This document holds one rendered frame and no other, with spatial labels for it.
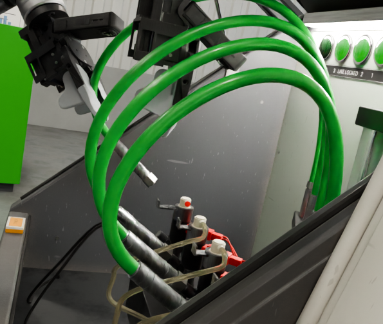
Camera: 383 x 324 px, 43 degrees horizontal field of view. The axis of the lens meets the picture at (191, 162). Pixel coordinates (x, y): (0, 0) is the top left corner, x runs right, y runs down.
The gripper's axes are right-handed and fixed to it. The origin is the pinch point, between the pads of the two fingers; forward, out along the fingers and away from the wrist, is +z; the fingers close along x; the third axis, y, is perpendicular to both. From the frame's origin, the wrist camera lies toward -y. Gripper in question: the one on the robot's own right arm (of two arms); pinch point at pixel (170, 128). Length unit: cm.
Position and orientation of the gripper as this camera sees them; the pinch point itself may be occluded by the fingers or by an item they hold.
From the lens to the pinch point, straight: 68.3
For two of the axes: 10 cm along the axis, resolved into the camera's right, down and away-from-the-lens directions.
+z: -2.0, 9.6, 2.0
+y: -9.5, -1.3, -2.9
